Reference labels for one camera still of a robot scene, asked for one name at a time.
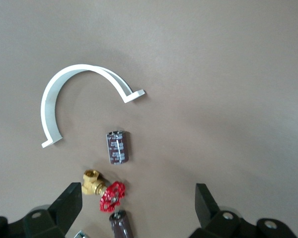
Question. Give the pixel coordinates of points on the brown cylindrical capacitor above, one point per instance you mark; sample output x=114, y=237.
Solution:
x=121, y=226
x=118, y=148

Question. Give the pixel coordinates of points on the brass valve red handwheel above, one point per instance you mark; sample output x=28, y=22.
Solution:
x=113, y=197

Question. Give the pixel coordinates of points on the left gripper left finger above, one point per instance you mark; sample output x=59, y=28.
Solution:
x=69, y=198

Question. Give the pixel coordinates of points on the metal mesh power supply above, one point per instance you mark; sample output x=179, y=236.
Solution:
x=80, y=234

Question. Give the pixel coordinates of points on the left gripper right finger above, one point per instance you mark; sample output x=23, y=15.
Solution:
x=204, y=203

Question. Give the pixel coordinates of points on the white curved pipe clamp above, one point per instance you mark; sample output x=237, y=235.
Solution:
x=46, y=104

